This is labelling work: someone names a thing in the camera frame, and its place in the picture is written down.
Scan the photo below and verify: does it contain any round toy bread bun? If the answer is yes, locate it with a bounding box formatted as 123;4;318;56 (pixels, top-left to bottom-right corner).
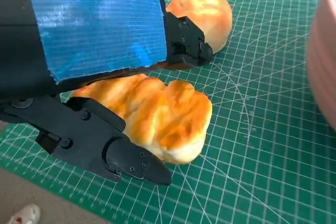
165;0;234;56

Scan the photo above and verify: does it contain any pink bowl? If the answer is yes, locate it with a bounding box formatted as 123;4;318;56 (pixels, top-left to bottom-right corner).
306;0;336;130

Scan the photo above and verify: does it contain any black blue-taped left robot hand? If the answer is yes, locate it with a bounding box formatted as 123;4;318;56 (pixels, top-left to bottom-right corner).
0;0;214;187

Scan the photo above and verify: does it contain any rectangular toy bread loaf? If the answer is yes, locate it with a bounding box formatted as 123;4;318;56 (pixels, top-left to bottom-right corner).
70;73;213;166

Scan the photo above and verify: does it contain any green cutting mat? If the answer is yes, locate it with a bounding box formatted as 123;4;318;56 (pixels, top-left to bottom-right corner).
0;0;336;224

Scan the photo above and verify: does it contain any person's white shoe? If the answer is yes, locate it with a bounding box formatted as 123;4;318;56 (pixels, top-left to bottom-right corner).
7;204;41;224

